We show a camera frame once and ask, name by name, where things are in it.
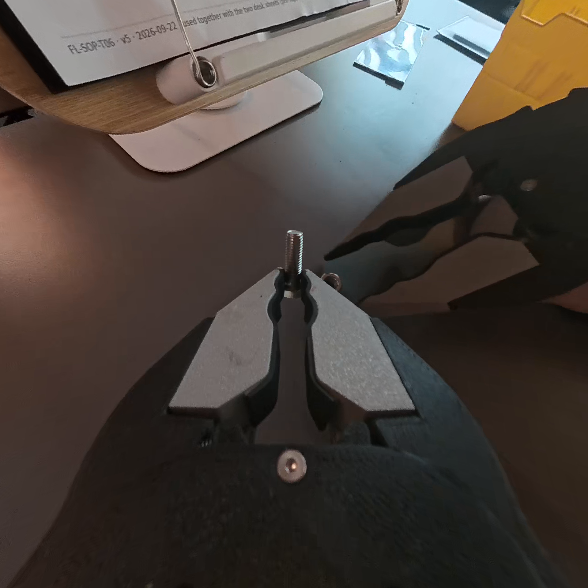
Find thin retaining wire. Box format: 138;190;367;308
170;0;219;88

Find printed instruction sheet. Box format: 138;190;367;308
7;0;373;88

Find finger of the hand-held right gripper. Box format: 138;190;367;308
323;156;481;262
357;195;540;319

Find yellow plastic bin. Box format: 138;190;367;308
452;0;588;131

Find shiny silver pouch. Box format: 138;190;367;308
353;21;430;89

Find steel bolt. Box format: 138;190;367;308
284;230;305;298

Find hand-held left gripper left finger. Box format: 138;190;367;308
168;269;283;427

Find instruction sheet on stand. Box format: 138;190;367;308
0;0;409;173

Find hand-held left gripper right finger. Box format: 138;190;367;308
300;269;417;432

